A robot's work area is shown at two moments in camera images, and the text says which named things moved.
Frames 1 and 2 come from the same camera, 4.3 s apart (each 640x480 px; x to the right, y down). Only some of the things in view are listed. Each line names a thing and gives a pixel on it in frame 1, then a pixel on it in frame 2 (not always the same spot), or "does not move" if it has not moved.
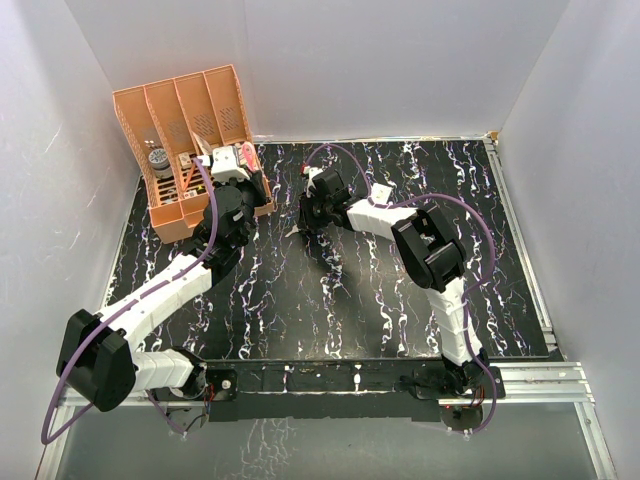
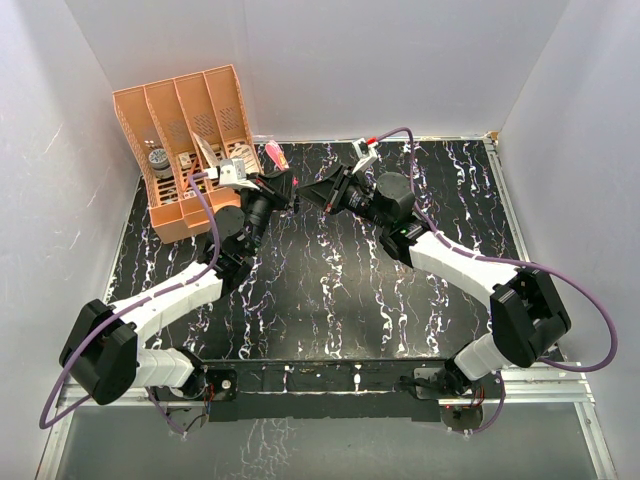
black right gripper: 307,221 → 351,181
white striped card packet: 203,145 does not move
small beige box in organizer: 185,160 does not move
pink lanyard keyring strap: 249,155 → 277,155
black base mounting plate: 354,390 does not move
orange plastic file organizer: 171,124 does not move
